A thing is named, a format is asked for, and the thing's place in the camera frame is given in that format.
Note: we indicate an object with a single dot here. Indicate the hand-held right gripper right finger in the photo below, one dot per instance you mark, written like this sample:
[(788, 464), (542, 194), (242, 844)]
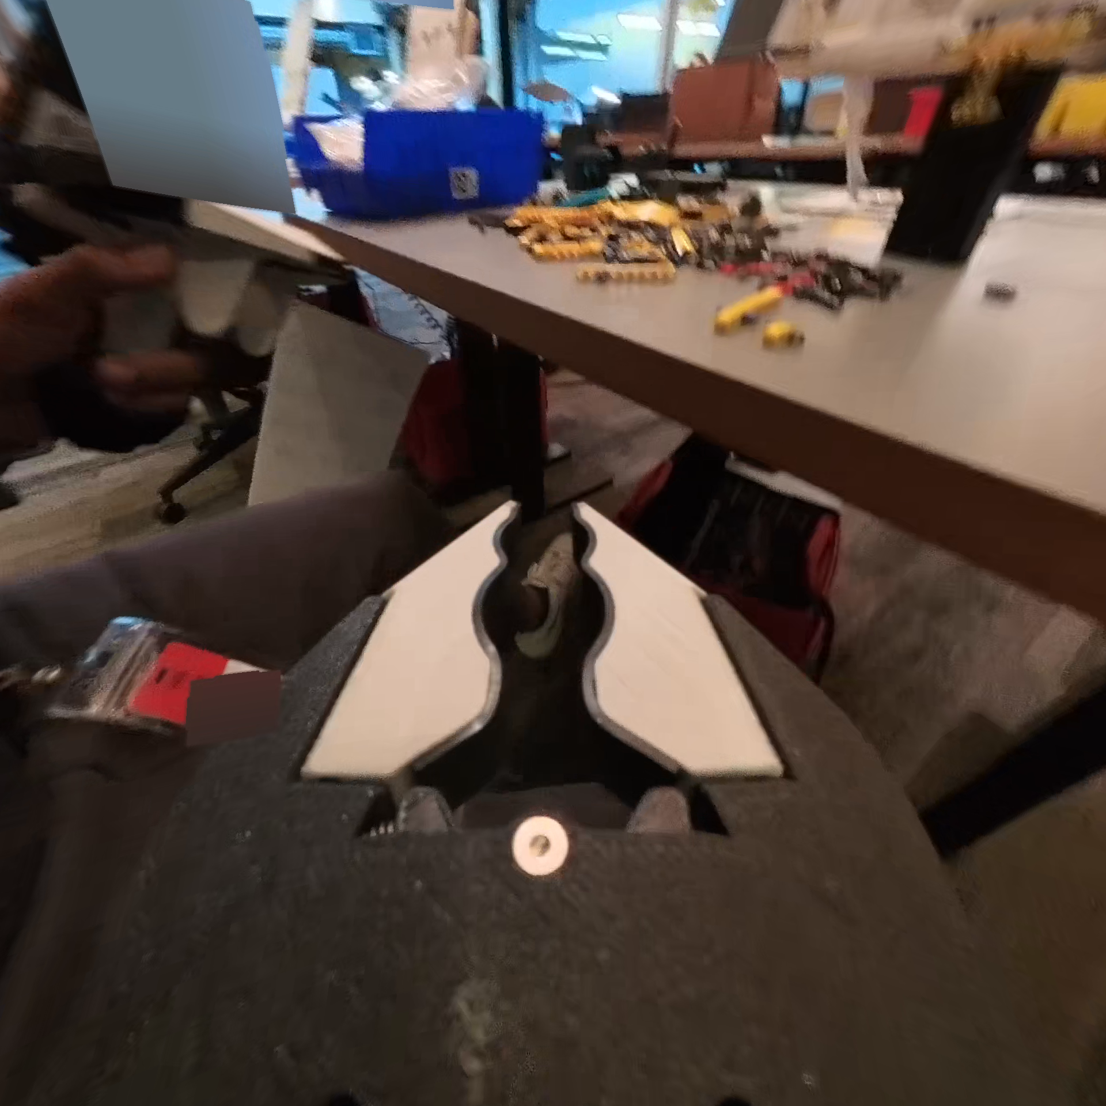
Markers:
[(683, 681)]

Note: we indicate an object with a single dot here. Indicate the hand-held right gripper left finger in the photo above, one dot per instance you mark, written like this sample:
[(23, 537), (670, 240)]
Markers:
[(418, 681)]

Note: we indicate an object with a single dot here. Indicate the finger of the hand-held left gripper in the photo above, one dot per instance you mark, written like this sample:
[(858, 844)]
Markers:
[(338, 404)]

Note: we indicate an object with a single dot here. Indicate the person's left hand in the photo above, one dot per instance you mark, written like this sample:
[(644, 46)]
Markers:
[(52, 328)]

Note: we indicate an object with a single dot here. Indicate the red bag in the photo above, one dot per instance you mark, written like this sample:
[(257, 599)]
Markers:
[(433, 431)]

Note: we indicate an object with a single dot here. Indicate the black office chair base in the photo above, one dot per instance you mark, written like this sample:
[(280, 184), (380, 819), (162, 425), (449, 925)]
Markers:
[(216, 431)]

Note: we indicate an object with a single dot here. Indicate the red black backpack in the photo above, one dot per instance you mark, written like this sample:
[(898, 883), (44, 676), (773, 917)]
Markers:
[(755, 554)]

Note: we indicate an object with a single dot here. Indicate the white sneaker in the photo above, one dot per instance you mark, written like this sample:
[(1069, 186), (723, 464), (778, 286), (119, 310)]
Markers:
[(555, 571)]

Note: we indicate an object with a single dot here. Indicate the black table leg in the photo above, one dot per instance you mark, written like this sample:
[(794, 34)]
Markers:
[(511, 417)]

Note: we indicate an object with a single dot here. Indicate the person's grey trousers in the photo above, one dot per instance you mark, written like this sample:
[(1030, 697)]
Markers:
[(216, 571)]

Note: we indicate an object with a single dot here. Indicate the red badge with metal clip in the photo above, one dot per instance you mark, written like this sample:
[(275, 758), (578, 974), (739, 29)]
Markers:
[(174, 681)]

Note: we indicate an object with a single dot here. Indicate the blue storage bin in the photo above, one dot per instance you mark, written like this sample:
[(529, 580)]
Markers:
[(418, 161)]

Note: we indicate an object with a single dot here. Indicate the pile of yellow grey bricks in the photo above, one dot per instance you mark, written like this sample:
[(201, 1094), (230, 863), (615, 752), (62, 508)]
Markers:
[(604, 222)]

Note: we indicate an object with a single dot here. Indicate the black device with screen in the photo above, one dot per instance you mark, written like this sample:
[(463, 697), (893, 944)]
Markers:
[(587, 158)]

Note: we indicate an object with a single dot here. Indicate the yellow angled connector piece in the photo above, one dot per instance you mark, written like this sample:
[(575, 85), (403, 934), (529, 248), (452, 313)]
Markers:
[(783, 335)]

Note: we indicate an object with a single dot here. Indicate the long yellow toy beam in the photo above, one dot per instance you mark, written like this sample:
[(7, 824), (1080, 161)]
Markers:
[(748, 306)]

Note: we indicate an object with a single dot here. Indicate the pile of black red pins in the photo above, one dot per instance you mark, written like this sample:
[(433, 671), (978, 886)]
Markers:
[(820, 276)]

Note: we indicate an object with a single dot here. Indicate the brown box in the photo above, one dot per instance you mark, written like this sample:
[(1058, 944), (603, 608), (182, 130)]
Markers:
[(727, 102)]

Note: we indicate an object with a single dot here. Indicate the black cardboard box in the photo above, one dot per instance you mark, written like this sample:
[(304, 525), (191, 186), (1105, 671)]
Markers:
[(950, 188)]

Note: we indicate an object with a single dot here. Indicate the open instruction booklet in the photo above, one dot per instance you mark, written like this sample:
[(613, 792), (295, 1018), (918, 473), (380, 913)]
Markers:
[(910, 34)]

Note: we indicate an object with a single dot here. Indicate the yellow frame block with holes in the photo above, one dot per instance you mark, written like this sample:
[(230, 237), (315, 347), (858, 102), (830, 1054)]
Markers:
[(622, 275)]

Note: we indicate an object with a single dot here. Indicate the black bracket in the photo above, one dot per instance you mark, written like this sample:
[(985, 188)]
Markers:
[(683, 184)]

